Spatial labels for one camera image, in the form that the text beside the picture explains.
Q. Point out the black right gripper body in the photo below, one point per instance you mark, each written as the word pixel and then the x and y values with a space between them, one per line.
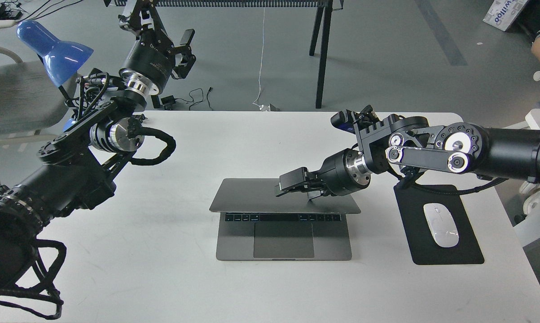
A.
pixel 341 174

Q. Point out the white cardboard box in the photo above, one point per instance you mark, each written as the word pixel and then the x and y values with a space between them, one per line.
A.
pixel 502 13

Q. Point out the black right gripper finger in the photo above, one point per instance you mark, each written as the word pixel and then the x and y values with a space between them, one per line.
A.
pixel 297 180
pixel 313 194

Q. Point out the black mouse pad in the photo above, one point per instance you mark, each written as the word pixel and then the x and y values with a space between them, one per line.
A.
pixel 424 250

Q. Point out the blue desk lamp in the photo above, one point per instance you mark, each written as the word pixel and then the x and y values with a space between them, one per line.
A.
pixel 61 59

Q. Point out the grey laptop notebook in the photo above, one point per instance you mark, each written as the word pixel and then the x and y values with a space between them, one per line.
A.
pixel 256 225

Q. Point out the black cables power strip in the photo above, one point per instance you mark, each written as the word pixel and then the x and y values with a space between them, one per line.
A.
pixel 20 10

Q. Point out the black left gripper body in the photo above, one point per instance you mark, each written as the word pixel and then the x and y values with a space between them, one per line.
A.
pixel 152 62

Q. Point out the white computer mouse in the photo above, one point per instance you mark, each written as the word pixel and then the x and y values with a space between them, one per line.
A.
pixel 441 225

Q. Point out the grey white chair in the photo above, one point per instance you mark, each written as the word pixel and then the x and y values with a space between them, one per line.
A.
pixel 29 101

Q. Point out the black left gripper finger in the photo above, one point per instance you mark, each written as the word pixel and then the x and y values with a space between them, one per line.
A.
pixel 184 59
pixel 138 18

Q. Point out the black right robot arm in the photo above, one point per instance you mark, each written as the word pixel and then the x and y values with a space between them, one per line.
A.
pixel 493 154

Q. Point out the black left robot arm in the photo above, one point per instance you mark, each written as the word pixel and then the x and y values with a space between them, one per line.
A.
pixel 79 166

